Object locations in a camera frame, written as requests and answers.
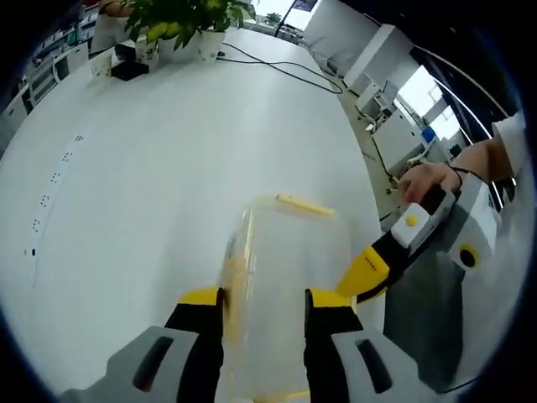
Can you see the black box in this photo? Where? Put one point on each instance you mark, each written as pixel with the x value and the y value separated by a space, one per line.
pixel 130 63

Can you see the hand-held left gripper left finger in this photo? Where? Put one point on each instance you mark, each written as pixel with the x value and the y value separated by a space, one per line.
pixel 197 357

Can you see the white desk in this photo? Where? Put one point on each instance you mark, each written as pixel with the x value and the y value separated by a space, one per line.
pixel 384 105

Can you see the person's right hand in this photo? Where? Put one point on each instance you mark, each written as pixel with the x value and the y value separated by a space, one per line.
pixel 428 176

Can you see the clear plastic box yellow buckle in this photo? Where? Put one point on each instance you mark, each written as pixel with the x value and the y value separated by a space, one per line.
pixel 285 268

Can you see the white patterned cup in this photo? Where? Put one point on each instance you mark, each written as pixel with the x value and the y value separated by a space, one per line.
pixel 101 66

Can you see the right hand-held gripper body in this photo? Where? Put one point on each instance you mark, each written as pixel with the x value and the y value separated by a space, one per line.
pixel 478 218

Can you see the potted green plant white pot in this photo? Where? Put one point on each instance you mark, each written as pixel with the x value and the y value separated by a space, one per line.
pixel 178 48
pixel 212 46

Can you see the black pole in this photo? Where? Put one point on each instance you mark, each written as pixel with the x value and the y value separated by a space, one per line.
pixel 287 19

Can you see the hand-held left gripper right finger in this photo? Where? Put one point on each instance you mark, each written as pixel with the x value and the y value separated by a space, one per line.
pixel 327 357

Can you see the white storage cabinet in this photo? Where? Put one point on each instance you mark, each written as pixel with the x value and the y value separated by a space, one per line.
pixel 54 75

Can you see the blue bin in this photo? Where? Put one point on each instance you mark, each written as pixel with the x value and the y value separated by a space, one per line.
pixel 428 136

